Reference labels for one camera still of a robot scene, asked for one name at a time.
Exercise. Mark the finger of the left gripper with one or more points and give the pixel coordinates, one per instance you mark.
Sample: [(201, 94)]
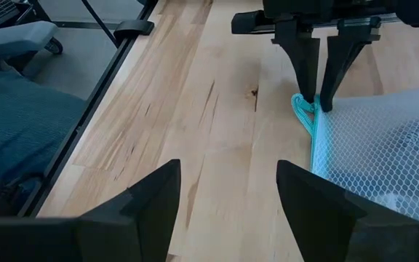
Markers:
[(304, 62), (344, 54)]

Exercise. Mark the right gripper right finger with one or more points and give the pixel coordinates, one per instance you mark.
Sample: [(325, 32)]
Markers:
[(340, 236)]

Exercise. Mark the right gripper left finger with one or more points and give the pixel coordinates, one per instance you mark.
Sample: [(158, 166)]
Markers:
[(86, 240)]

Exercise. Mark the white mesh pouch teal trim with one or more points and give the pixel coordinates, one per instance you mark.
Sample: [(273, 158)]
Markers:
[(377, 153)]

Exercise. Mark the person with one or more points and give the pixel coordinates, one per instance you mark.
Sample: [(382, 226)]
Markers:
[(13, 127)]

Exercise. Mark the black table clamp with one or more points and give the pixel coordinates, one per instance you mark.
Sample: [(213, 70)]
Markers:
[(133, 29)]

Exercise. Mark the grey office chair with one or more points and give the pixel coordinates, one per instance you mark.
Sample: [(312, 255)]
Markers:
[(13, 38)]

